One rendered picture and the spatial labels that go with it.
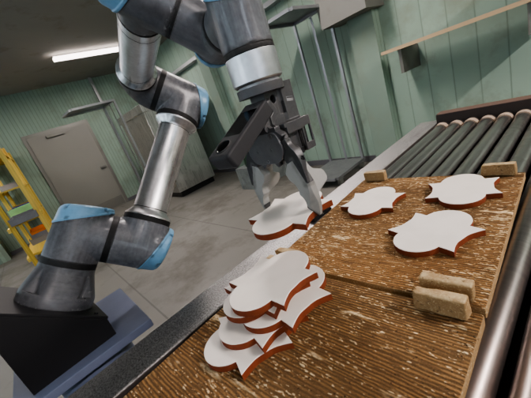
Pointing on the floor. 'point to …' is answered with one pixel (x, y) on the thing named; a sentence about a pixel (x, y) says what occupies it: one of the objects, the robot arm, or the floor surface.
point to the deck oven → (141, 117)
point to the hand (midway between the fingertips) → (288, 212)
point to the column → (130, 325)
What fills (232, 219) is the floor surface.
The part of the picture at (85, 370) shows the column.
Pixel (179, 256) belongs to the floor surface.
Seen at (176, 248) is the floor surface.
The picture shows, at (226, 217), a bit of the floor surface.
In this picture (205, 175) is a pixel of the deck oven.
